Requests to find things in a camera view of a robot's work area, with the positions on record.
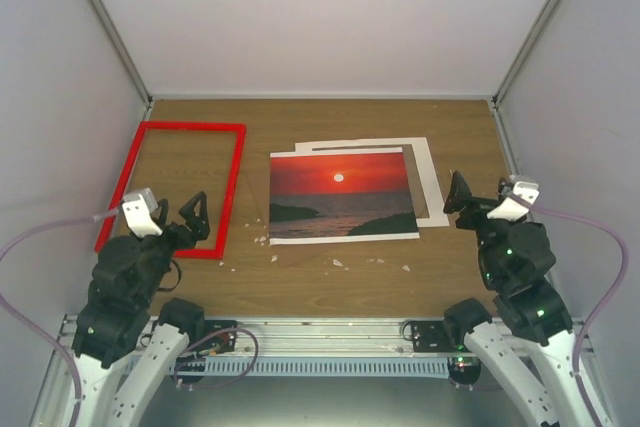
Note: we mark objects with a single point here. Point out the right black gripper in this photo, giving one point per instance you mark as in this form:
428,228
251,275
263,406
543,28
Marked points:
457,201

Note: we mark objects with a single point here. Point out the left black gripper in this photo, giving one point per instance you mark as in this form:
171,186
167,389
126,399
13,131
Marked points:
199,226

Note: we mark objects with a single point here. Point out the white mat board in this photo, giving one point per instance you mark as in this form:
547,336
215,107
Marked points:
424,163

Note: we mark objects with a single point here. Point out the red photo frame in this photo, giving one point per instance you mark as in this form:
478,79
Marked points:
178,159

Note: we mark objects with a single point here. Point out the red sunset photo print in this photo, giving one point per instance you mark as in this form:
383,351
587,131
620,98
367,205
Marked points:
347,196

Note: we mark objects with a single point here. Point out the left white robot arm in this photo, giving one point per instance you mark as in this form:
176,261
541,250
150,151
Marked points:
128,274

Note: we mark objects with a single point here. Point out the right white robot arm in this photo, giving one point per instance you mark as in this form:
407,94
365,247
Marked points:
514,256

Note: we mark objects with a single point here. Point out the white shard pile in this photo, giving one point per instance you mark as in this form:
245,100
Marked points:
262,237

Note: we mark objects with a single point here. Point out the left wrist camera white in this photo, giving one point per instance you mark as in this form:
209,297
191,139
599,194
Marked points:
137,207

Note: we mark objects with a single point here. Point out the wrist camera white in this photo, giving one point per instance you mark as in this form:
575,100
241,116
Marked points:
137,207
516,195

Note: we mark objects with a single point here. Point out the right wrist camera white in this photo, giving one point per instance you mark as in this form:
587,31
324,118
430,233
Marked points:
516,195

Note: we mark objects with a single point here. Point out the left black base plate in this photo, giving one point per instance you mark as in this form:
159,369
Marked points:
222,343

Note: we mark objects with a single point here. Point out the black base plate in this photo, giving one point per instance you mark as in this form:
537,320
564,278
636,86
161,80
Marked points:
222,343
428,336

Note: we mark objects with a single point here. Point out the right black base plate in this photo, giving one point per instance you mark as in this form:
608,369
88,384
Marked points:
428,336

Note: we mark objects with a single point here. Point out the aluminium front rail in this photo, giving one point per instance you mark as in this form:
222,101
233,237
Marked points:
331,337

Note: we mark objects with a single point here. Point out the left aluminium corner post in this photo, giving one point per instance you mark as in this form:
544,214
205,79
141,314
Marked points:
111,31

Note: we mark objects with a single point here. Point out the aluminium corner post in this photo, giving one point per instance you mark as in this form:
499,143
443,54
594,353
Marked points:
534,35
111,31

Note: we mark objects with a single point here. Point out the grey slotted cable duct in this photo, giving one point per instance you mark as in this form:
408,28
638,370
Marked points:
320,367

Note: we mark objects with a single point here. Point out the right aluminium corner post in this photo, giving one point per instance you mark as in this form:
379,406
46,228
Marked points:
534,35

